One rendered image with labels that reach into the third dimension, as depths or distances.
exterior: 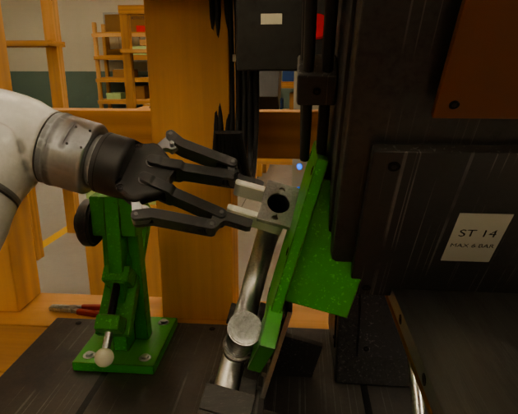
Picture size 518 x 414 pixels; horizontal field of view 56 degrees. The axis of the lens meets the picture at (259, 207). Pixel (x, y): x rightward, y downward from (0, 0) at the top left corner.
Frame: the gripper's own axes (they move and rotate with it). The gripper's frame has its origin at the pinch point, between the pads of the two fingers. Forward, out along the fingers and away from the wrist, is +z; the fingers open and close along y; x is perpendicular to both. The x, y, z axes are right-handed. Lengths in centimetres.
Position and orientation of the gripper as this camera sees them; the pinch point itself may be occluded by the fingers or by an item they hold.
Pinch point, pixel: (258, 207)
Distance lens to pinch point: 58.6
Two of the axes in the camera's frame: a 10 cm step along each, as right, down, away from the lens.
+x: -1.3, 4.5, 8.8
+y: 2.5, -8.5, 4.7
